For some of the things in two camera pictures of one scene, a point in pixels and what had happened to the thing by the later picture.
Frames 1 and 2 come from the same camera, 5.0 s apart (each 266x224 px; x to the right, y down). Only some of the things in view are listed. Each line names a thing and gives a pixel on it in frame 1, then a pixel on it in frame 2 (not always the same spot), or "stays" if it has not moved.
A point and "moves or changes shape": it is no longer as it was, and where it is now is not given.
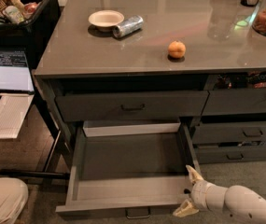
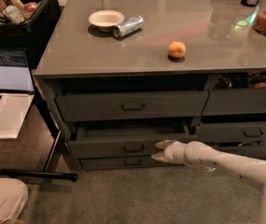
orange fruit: (176, 49) stays
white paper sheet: (7, 118) stays
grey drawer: (136, 167) moves or changes shape
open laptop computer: (6, 71) stays
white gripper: (200, 193) -> (174, 153)
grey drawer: (81, 105) stays
